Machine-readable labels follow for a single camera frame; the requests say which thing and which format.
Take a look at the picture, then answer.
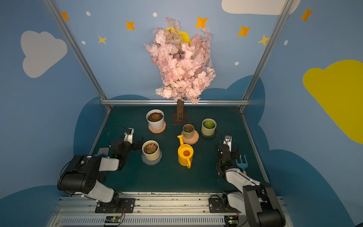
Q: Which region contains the floor rail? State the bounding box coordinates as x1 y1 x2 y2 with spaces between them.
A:
88 110 111 155
241 114 269 183

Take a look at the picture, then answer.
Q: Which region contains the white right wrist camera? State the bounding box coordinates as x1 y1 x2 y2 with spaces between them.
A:
224 135 232 152

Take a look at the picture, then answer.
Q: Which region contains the aluminium frame post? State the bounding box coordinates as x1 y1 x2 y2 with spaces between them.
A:
44 0 107 101
239 0 294 114

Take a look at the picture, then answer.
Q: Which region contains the dark round saucer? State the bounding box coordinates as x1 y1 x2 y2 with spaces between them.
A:
201 131 216 139

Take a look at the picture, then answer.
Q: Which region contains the bright green succulent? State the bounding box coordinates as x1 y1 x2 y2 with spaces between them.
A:
203 121 216 129

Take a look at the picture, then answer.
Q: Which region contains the right circuit board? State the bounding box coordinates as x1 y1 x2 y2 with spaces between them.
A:
224 216 239 227

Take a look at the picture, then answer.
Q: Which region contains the green red succulent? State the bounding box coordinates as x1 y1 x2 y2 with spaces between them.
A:
183 124 194 133

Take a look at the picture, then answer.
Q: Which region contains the circuit board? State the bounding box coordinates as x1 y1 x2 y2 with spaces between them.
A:
224 216 239 227
104 216 123 226

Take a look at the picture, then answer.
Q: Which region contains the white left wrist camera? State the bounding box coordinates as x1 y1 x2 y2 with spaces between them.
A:
123 128 134 144

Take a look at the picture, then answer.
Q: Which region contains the metal tree base plate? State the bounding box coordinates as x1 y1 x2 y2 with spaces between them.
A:
172 111 190 125

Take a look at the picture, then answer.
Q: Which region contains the aluminium back rail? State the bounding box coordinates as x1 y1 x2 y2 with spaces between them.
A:
101 99 249 106

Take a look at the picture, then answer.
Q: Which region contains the aluminium frame post right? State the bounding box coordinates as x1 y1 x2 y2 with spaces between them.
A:
239 0 294 114

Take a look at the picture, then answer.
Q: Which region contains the clear faceted saucer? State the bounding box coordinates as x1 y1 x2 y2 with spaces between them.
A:
141 152 163 166

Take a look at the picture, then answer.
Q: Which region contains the pink faceted saucer left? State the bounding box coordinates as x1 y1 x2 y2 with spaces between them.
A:
148 122 166 134

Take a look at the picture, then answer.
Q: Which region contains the blue yellow garden fork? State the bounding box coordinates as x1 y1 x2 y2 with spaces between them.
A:
235 155 248 175

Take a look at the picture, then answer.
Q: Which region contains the aluminium front rail base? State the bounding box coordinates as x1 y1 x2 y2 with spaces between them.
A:
47 192 249 227

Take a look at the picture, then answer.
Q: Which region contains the small beige pot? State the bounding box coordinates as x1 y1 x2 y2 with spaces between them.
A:
182 124 195 140

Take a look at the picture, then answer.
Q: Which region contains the red orange succulent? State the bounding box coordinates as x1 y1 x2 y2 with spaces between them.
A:
148 112 163 122

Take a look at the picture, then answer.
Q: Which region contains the pink green rosette succulent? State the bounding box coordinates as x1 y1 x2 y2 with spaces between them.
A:
144 143 158 154

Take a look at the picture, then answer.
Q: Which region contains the left side floor rail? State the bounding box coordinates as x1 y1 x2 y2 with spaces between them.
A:
88 110 111 155

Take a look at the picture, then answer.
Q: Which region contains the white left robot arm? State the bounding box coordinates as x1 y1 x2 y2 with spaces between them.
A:
57 137 143 213

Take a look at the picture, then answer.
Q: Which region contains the brown tree trunk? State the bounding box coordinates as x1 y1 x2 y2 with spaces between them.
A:
176 99 184 121

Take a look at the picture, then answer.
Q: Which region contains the large white pot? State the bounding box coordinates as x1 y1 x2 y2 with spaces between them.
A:
146 109 164 131

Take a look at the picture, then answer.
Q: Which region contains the right side floor rail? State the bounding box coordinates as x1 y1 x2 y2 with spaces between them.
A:
241 114 269 183

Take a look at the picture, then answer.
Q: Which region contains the cream ribbed pot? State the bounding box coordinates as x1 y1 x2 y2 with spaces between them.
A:
142 140 161 161

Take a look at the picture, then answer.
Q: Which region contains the pale green ribbed pot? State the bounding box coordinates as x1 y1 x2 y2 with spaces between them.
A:
201 118 216 137

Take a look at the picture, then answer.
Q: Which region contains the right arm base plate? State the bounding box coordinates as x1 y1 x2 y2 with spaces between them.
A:
209 195 239 213

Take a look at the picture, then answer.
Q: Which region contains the pink blossom tree crown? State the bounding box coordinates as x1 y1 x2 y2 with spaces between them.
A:
146 17 216 104

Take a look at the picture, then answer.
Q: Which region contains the yellow watering can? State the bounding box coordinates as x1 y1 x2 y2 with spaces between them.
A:
177 135 194 169

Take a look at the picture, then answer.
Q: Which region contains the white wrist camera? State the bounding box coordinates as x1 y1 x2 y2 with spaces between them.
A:
224 135 232 152
123 128 134 144

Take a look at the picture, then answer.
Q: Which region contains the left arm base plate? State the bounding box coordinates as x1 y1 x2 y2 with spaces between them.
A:
95 198 136 214

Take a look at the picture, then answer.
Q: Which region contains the aluminium frame post left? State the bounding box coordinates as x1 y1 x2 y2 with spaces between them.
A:
44 0 107 101

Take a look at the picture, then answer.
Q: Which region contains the left circuit board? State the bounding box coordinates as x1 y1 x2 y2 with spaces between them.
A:
104 216 123 226

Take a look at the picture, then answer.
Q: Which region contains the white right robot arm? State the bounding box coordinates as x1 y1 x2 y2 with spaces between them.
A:
216 143 286 227

